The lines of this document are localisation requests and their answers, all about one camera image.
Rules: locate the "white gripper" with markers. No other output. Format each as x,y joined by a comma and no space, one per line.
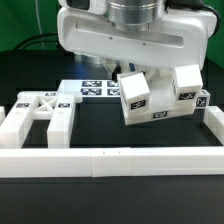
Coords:
179,38

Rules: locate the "white chair seat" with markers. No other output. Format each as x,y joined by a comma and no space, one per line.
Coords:
162,104

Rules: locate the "white chair back frame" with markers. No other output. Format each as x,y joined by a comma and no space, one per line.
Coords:
57,108

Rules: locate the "white tagged cube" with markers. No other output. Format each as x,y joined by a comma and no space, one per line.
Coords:
203,99

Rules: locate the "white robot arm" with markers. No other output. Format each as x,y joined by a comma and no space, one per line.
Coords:
136,15

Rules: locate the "white left fence stub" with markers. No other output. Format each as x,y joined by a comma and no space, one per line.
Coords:
2,114

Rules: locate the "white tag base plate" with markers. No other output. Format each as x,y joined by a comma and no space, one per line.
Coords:
90,88

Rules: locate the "white right fence wall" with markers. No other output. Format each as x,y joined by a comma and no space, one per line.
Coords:
214,120

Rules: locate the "white fence wall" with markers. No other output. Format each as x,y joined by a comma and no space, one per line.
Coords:
214,120
105,162

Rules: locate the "white front fence wall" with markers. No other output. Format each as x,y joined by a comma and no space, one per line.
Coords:
105,162

